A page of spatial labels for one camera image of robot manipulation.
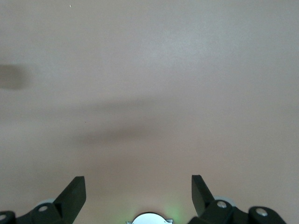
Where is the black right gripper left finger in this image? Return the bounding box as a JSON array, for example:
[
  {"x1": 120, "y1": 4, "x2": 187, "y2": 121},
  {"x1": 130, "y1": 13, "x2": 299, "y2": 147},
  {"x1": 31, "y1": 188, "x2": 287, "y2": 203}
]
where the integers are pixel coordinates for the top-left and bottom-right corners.
[{"x1": 30, "y1": 176, "x2": 87, "y2": 224}]

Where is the brown table cover sheet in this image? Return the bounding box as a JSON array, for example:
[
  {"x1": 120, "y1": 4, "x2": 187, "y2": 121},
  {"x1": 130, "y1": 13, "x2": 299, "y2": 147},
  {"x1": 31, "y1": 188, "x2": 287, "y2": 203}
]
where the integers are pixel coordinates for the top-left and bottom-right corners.
[{"x1": 0, "y1": 0, "x2": 299, "y2": 224}]

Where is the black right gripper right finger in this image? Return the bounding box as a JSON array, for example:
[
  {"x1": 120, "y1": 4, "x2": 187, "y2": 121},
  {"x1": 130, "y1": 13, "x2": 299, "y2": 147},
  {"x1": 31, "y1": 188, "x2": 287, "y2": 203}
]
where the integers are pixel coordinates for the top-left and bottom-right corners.
[{"x1": 189, "y1": 175, "x2": 252, "y2": 224}]

